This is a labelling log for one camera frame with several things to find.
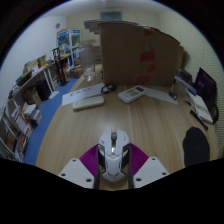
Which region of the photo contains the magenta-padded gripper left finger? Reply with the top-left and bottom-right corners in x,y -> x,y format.
57,143 -> 101,190

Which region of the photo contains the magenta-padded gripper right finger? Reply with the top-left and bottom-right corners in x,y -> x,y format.
128,143 -> 170,190

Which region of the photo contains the white and black computer mouse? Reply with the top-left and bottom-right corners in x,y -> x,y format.
97,128 -> 131,183

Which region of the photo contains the white slim remote control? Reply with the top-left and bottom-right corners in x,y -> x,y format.
72,95 -> 105,112

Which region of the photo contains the white paper sheet with print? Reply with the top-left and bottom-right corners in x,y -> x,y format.
61,82 -> 106,107

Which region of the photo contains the plain white paper sheet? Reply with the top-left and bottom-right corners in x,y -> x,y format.
143,86 -> 180,106

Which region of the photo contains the black marker pen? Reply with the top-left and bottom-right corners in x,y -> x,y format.
189,109 -> 210,131

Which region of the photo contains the shelf unit with books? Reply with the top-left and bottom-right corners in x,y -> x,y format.
0,96 -> 44,164

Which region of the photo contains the blue book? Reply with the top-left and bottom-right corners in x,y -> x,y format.
174,75 -> 198,97

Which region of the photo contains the clear plastic bottle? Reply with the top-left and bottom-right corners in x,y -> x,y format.
78,44 -> 98,83

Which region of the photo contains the dark computer monitor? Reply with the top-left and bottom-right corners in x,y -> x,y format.
194,67 -> 218,112

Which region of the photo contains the large brown cardboard box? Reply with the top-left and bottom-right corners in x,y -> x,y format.
99,21 -> 185,88

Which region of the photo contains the small black cable bundle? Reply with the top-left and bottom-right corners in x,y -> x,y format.
100,83 -> 118,95

